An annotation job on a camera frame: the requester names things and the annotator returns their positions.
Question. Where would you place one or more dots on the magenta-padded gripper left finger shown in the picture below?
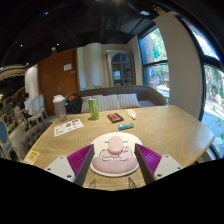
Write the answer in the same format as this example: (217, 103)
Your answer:
(58, 166)

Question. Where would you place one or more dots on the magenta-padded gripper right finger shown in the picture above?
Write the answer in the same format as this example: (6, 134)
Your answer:
(165, 164)

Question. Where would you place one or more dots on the pink computer mouse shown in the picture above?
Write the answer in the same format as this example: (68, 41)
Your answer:
(115, 145)

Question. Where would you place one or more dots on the yellow code sticker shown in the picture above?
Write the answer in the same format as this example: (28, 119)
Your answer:
(31, 157)

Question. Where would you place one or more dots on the grey tufted armchair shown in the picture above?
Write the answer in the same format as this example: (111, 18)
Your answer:
(35, 136)

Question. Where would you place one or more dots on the white sticker sheet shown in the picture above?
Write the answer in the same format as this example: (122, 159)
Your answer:
(68, 127)

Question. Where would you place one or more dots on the small teal pack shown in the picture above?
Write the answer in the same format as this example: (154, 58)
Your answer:
(126, 126)

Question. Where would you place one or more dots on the clear shaker bottle white lid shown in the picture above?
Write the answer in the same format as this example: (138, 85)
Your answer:
(60, 110)

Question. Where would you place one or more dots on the cream squeeze tube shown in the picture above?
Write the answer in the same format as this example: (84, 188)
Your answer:
(131, 114)

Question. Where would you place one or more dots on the group of white chairs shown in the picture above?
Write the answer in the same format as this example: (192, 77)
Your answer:
(36, 106)

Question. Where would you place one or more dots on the black and red backpack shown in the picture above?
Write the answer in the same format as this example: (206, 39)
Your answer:
(73, 104)

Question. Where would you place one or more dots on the green drink can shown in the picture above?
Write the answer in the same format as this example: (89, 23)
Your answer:
(93, 110)

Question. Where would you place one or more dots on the striped cushion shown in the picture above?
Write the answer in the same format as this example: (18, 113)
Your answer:
(84, 105)
(108, 102)
(129, 101)

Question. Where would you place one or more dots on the black and red box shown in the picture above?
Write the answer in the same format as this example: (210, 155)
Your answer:
(115, 117)

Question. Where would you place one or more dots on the person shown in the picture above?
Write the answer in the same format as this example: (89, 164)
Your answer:
(28, 103)

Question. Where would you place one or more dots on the curved brown sofa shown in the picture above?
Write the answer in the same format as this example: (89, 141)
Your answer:
(151, 95)

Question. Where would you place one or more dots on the brown wooden door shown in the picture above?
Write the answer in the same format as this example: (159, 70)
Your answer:
(53, 83)

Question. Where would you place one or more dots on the dark-framed window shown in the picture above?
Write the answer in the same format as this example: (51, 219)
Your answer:
(213, 93)
(155, 63)

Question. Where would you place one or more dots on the white door sign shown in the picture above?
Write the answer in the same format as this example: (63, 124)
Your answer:
(67, 67)

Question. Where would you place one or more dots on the arched glass-door cabinet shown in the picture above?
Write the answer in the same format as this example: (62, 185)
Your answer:
(120, 68)

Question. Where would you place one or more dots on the group of ceiling spot lights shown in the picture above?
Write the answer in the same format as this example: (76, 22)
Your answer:
(53, 49)

